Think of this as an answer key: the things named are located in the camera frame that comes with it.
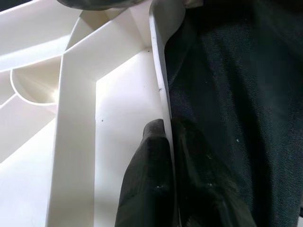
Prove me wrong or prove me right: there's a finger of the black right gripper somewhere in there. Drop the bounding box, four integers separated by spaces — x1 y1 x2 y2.
56 0 149 11

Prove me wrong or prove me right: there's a black table cloth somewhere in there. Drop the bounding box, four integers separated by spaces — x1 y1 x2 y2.
0 0 303 227

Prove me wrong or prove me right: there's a white plastic children table top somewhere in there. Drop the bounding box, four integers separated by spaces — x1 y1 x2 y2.
0 0 186 227

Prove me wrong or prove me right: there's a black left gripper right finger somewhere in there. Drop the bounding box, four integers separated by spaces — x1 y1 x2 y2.
169 115 258 227

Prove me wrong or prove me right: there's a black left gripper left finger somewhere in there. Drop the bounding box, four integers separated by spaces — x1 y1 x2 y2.
115 119 178 227

